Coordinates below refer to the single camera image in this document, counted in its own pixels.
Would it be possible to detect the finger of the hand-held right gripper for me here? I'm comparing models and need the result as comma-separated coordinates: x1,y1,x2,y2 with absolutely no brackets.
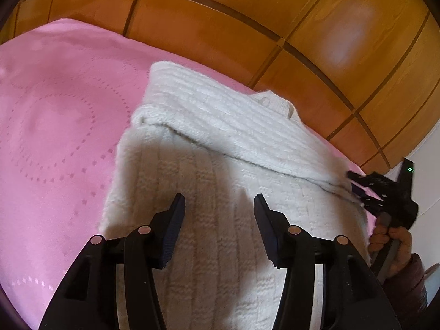
351,184,387,214
347,170,387,193

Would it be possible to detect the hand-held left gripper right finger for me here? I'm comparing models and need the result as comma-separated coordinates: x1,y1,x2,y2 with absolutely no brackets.
253,194,393,330

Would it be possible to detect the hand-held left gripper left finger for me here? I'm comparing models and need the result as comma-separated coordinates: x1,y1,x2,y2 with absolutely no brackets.
38,193,186,330

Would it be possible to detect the white knit sweater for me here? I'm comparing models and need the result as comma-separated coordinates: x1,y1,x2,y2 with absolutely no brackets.
98,60,372,330

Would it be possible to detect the person's right forearm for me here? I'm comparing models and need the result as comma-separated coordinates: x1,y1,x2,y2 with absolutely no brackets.
387,252,429,330

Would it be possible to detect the person's right hand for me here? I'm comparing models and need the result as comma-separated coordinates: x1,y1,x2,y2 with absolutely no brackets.
368,225,413,276

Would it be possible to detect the pink blanket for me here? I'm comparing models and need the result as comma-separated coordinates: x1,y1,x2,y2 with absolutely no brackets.
0,17,379,317

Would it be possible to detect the wooden panelled headboard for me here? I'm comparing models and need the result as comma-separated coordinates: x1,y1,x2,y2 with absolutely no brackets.
7,0,440,176

